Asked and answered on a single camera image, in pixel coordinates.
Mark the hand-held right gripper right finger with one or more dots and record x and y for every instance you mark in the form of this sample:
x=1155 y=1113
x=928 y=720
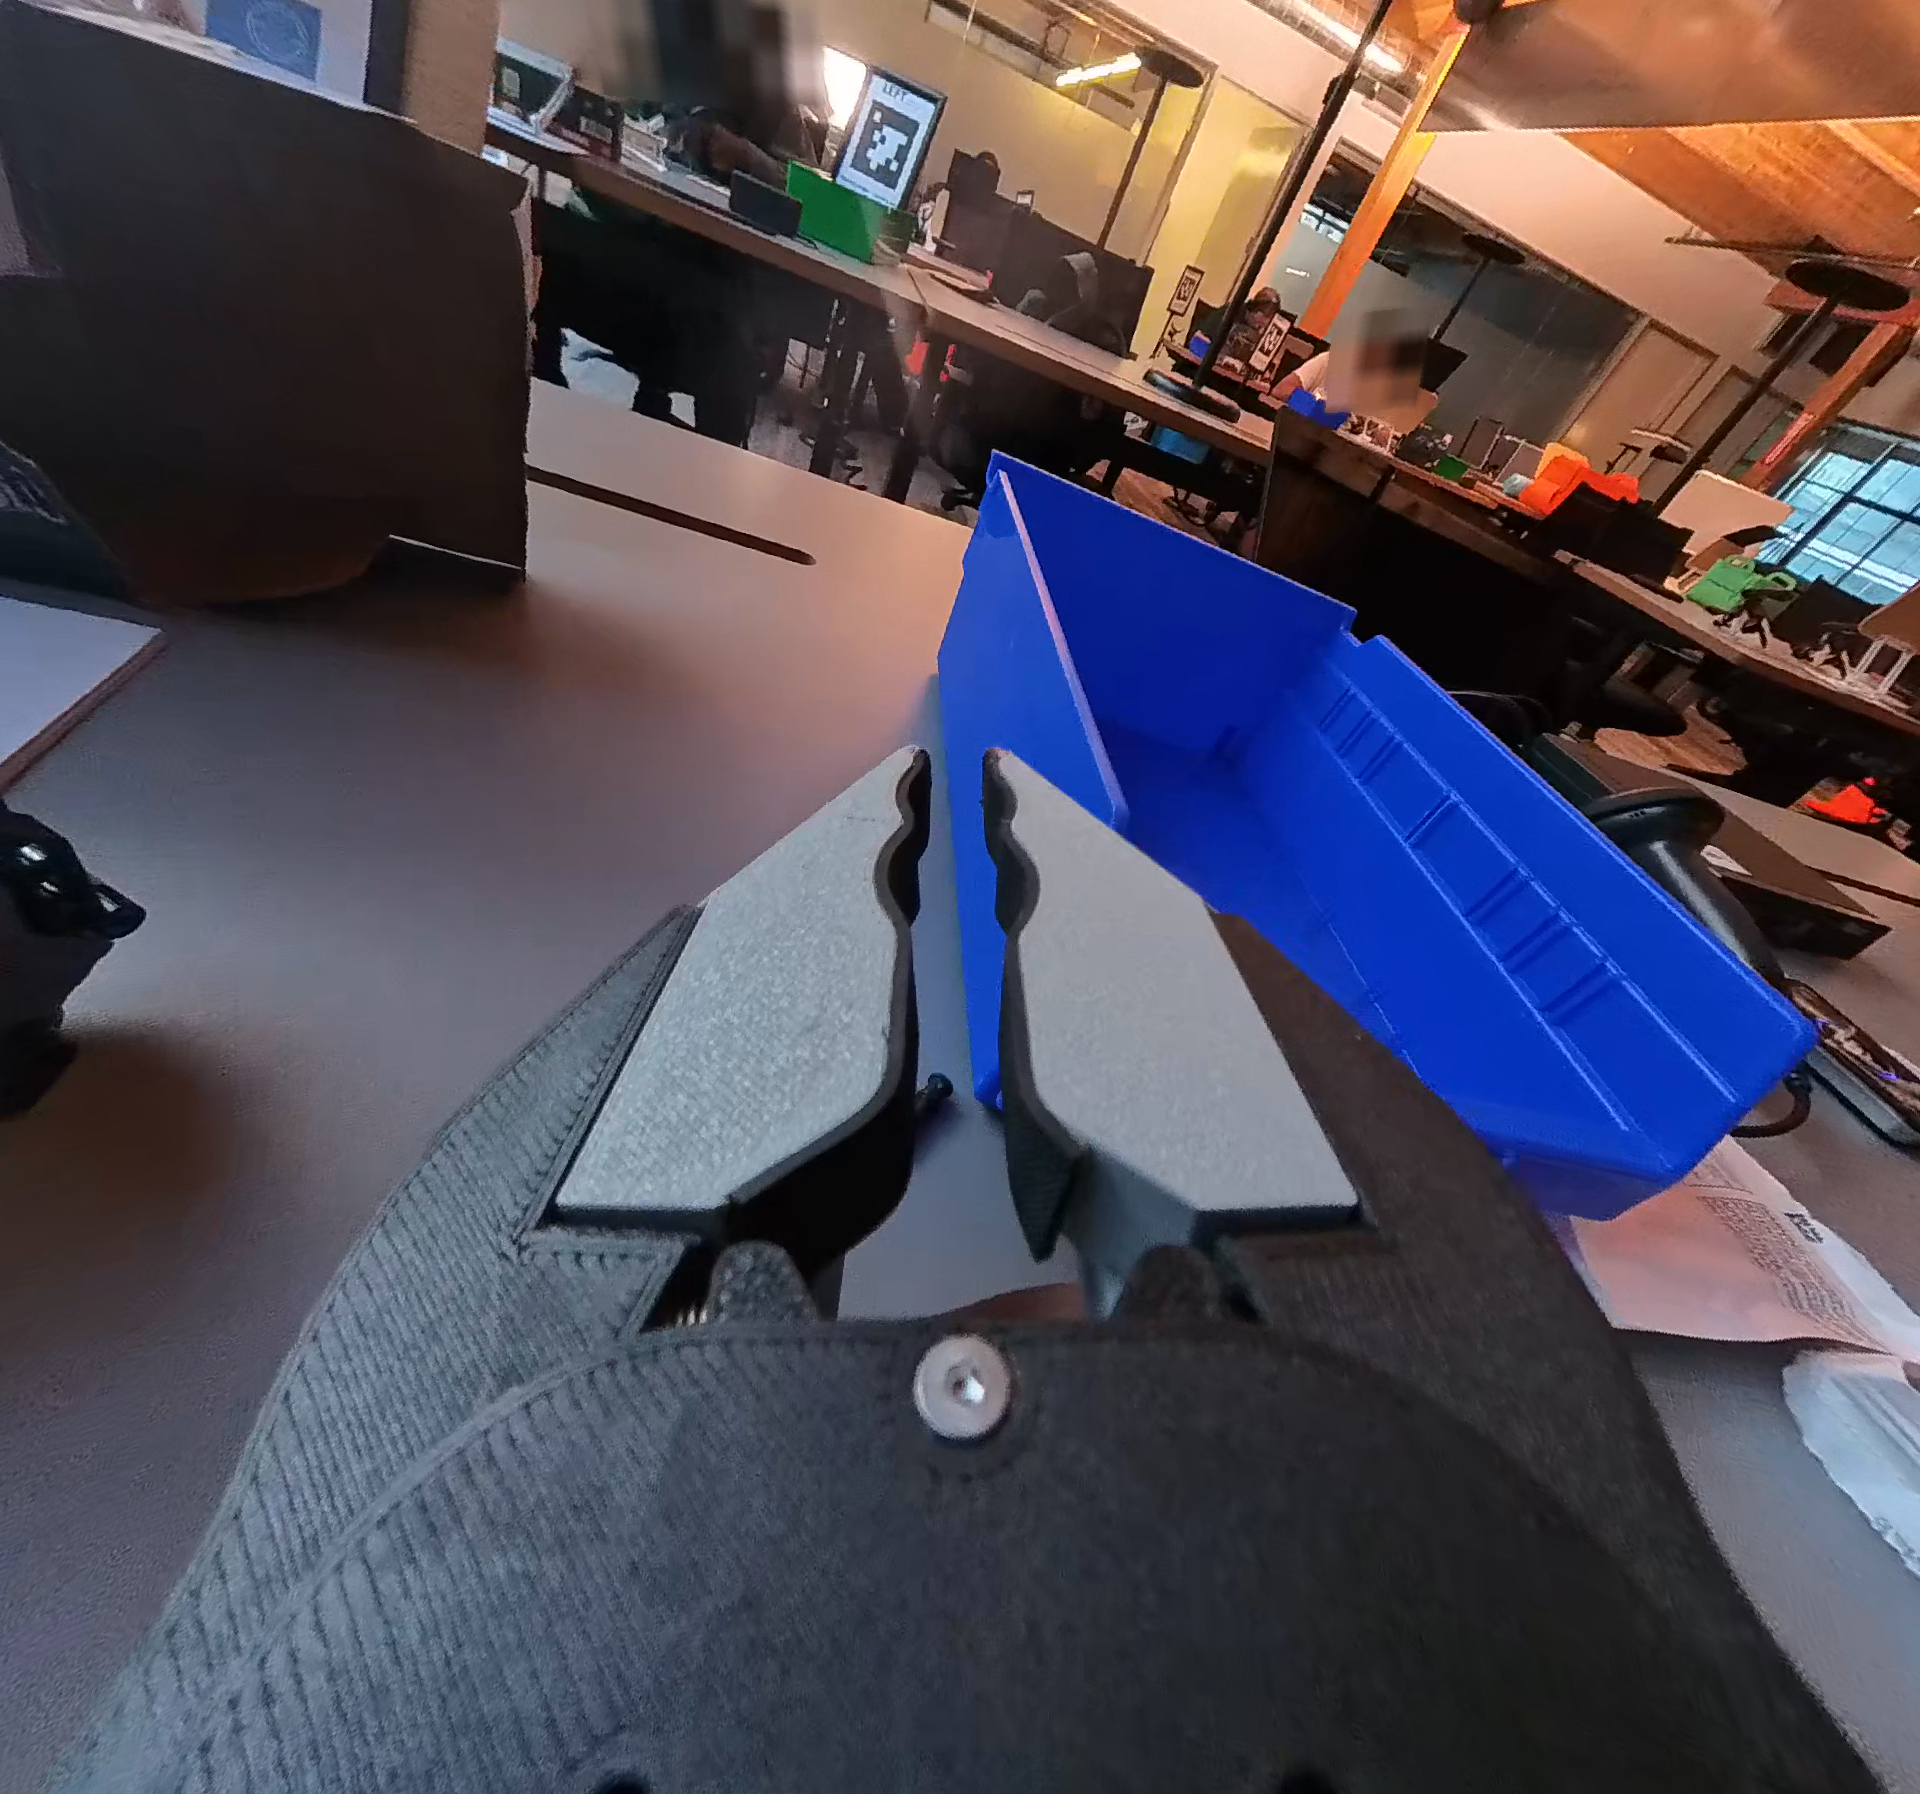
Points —
x=1155 y=1045

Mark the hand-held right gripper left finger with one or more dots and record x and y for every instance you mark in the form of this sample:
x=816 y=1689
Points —
x=751 y=1029

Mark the small black lego pin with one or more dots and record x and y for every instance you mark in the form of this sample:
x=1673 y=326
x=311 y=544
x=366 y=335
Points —
x=937 y=1088

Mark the black lego model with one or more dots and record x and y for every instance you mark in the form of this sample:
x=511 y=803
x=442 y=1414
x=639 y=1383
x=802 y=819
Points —
x=53 y=924

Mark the blue plastic bin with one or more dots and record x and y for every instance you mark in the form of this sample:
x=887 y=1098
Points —
x=1351 y=834

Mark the black rounded device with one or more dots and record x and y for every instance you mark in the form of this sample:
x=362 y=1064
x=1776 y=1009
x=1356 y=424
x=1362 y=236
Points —
x=1664 y=848

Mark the dark wooden desk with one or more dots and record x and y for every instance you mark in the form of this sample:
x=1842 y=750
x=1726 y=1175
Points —
x=1410 y=518

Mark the printed paper sheet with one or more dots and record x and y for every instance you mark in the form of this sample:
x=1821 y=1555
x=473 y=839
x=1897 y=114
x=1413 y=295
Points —
x=1724 y=1263

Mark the long wooden desk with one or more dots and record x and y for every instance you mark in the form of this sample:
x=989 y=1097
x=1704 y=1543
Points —
x=931 y=309

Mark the white flat board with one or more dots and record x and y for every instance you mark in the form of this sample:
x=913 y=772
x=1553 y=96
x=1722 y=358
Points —
x=61 y=669

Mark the green plastic bin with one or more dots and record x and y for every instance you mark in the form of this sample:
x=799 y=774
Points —
x=840 y=216

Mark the clear plastic bag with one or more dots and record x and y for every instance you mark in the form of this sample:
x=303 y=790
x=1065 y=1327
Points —
x=1869 y=1449

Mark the brown cardboard box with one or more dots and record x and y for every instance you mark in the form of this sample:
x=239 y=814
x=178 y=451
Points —
x=271 y=324

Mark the black white tag board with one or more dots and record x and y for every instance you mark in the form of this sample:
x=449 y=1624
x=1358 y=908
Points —
x=888 y=139

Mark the black lamp pole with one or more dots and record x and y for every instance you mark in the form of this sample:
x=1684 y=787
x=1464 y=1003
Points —
x=1320 y=128

